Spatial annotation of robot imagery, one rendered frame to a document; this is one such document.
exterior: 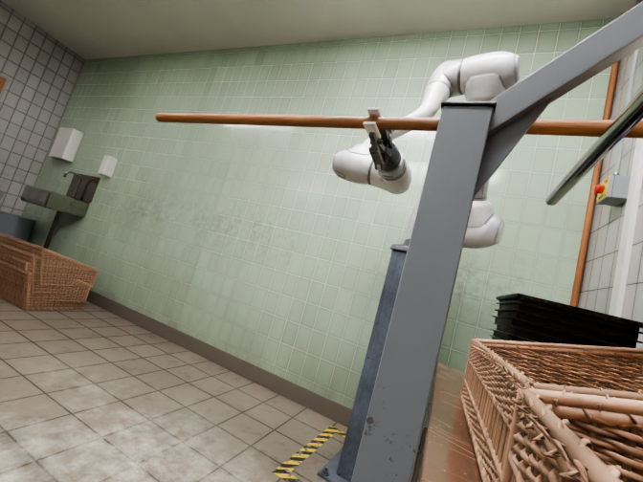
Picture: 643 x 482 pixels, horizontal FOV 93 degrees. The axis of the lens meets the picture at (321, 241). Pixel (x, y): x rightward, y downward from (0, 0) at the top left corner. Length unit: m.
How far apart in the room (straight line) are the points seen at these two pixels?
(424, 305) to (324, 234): 1.84
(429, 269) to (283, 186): 2.12
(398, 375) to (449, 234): 0.12
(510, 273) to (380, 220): 0.77
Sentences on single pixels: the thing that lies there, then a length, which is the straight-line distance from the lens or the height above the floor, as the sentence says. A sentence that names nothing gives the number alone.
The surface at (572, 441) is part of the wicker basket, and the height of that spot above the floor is 0.73.
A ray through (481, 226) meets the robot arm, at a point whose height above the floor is 1.15.
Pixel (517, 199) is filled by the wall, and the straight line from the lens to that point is 2.01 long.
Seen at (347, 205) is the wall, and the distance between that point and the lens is 2.08.
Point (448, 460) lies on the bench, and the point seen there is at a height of 0.58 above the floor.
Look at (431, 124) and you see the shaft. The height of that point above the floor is 1.18.
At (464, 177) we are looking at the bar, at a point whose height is 0.89.
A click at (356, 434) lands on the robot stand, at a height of 0.19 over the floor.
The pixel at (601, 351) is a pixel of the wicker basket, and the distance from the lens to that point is 0.99.
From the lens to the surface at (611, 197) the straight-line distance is 1.73.
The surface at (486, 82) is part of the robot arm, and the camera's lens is 1.41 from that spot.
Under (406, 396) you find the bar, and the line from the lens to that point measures 0.26.
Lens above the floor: 0.78
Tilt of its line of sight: 7 degrees up
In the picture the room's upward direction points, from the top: 16 degrees clockwise
